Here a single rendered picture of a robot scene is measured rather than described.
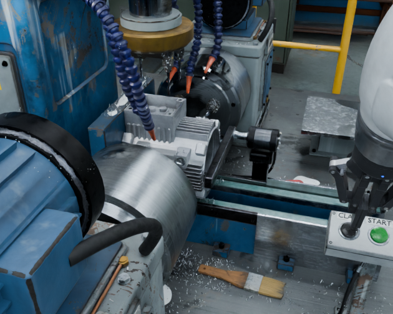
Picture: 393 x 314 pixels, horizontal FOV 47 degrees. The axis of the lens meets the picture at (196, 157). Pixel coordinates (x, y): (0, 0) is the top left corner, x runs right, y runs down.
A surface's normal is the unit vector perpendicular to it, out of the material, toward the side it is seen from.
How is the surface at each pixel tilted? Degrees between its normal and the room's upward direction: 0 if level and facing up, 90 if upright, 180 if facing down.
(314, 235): 90
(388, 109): 104
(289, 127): 0
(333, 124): 0
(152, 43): 90
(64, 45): 90
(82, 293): 0
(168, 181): 43
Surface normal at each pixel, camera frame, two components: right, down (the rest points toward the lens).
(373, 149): -0.70, 0.64
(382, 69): -0.90, 0.38
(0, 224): 0.73, -0.43
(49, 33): 0.96, 0.15
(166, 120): -0.28, 0.51
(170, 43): 0.51, 0.46
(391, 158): -0.26, 0.83
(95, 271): 0.00, -0.84
